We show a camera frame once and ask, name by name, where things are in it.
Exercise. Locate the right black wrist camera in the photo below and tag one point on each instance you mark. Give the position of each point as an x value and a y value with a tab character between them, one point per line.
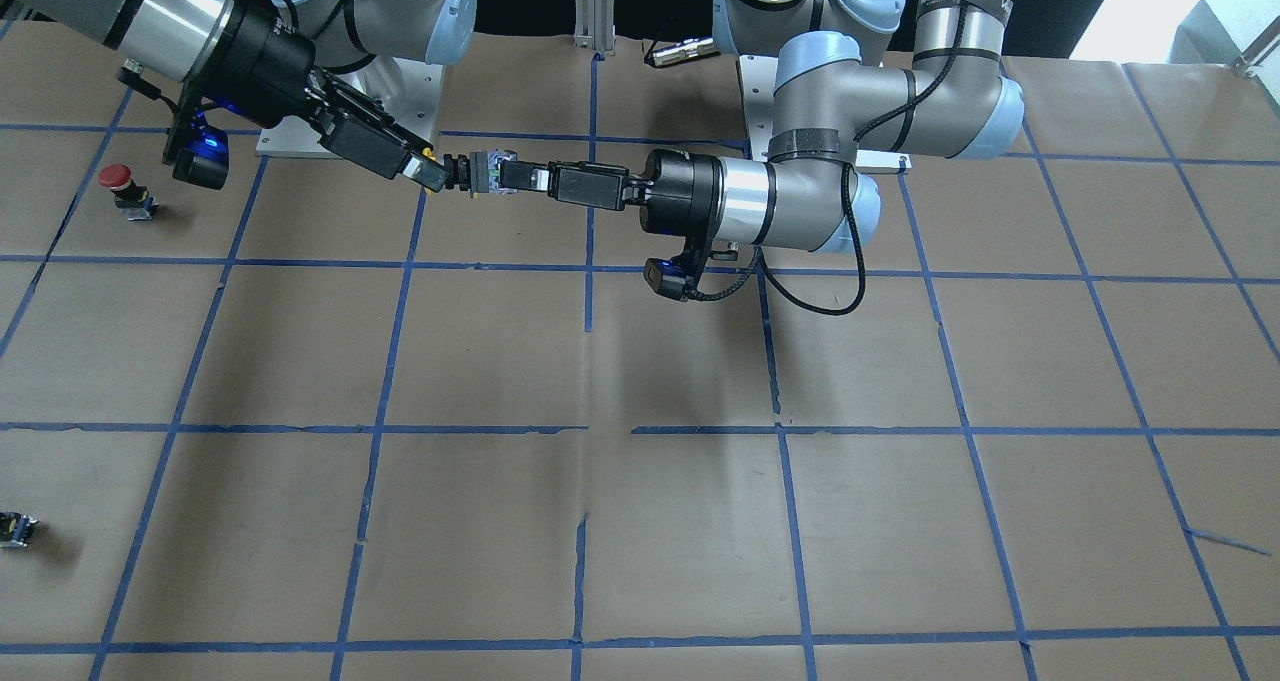
197	151

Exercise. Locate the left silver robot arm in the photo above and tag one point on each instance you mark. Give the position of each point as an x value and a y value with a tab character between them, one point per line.
832	98

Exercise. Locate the red push button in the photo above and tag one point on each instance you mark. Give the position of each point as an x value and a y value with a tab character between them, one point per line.
131	198

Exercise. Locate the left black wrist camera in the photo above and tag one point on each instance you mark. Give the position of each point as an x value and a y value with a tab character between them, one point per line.
678	277

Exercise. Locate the aluminium frame post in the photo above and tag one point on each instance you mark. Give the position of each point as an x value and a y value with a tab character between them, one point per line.
594	26

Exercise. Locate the brown paper table cover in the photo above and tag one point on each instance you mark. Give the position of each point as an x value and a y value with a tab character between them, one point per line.
320	425

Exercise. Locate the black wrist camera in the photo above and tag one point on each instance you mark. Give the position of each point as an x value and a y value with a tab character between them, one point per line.
197	151
678	277

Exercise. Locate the yellow push button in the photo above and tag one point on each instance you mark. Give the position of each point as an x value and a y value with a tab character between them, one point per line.
478	172

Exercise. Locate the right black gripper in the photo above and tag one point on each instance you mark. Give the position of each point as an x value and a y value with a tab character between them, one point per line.
262	64

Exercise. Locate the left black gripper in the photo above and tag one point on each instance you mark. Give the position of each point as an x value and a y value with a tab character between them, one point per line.
683	193

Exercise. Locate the silver cable connector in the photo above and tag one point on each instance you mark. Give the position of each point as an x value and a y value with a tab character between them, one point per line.
676	54

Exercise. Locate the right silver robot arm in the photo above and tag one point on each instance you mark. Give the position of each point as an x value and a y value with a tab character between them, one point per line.
175	38

